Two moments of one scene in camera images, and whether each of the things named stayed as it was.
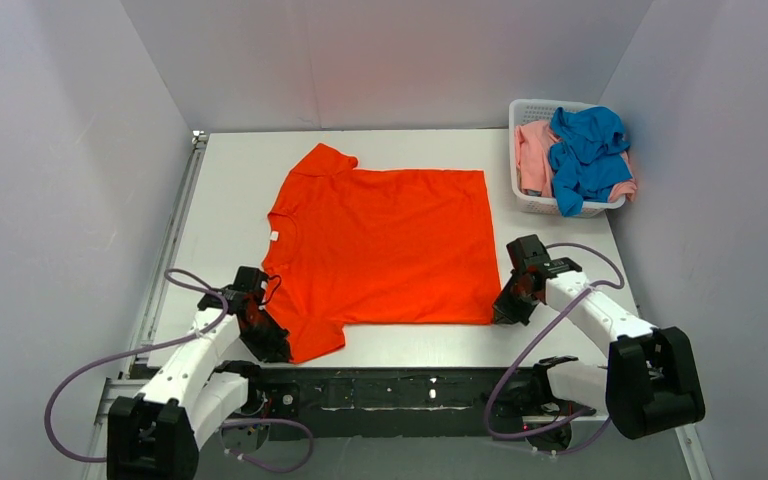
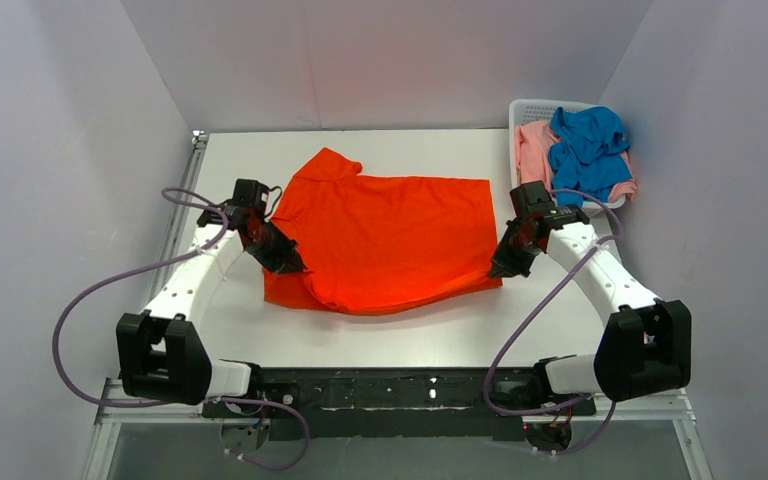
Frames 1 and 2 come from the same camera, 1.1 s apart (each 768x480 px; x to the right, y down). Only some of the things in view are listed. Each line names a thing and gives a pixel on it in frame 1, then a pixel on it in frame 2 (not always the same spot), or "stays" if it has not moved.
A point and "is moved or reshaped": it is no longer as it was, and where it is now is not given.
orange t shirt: x=352 y=245 is moved or reshaped
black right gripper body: x=513 y=299 to x=513 y=250
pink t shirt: x=534 y=141 stays
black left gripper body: x=263 y=334 to x=278 y=249
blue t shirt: x=588 y=157 stays
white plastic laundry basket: x=522 y=111 stays
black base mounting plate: x=409 y=404 stays
